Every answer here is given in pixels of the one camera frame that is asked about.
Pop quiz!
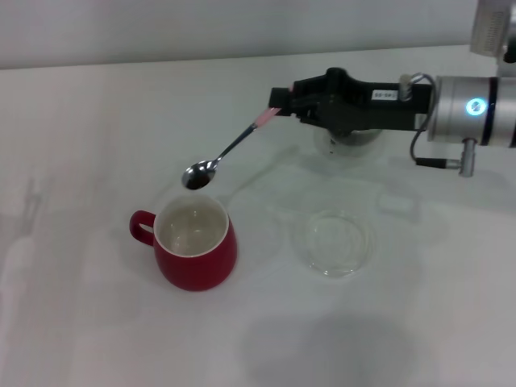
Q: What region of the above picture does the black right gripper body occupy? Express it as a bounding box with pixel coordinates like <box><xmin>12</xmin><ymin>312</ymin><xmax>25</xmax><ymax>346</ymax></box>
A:
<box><xmin>318</xmin><ymin>67</ymin><xmax>435</xmax><ymax>139</ymax></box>

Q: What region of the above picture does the pink handled metal spoon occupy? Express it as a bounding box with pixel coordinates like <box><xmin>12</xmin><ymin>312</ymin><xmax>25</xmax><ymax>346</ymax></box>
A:
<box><xmin>181</xmin><ymin>105</ymin><xmax>283</xmax><ymax>191</ymax></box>

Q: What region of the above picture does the clear glass saucer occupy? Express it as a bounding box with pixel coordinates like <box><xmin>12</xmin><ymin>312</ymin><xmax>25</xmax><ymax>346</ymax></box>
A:
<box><xmin>296</xmin><ymin>209</ymin><xmax>376</xmax><ymax>278</ymax></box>

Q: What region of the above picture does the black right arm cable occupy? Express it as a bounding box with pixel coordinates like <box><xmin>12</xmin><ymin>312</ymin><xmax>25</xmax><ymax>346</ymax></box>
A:
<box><xmin>410</xmin><ymin>114</ymin><xmax>476</xmax><ymax>178</ymax></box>

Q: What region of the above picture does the red ceramic mug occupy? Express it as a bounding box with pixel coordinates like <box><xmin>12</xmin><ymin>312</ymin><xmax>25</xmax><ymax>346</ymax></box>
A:
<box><xmin>128</xmin><ymin>195</ymin><xmax>239</xmax><ymax>292</ymax></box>

